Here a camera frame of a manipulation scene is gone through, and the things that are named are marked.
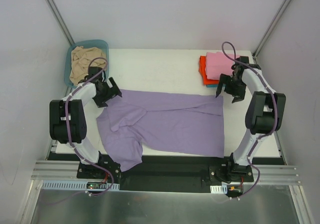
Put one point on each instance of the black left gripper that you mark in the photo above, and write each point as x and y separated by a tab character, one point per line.
107	94

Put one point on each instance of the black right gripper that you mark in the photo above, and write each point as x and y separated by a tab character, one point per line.
230	88

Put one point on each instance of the purple t-shirt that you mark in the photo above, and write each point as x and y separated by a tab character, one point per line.
168	122

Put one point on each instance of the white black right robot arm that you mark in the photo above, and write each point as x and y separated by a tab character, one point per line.
263	116

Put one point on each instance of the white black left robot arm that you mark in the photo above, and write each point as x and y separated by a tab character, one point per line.
67	121

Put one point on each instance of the teal folded t-shirt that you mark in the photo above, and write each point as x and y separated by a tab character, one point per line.
214	86

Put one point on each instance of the pink folded t-shirt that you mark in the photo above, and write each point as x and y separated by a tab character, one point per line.
216	64

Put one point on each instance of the orange folded t-shirt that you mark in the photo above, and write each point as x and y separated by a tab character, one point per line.
202	71

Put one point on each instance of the beige crumpled t-shirt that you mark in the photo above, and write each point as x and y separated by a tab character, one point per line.
80	60

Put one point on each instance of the teal plastic basket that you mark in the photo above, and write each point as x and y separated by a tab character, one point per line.
97	62

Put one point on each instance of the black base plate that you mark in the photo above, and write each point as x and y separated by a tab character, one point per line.
182	174

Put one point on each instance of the aluminium front rail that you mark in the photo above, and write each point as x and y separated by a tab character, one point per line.
64	173

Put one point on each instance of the left aluminium frame post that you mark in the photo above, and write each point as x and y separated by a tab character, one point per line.
60	21

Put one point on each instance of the aluminium frame post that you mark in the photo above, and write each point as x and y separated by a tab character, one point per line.
271	27
60	21

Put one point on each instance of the right aluminium frame post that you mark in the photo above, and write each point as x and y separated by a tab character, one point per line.
271	27

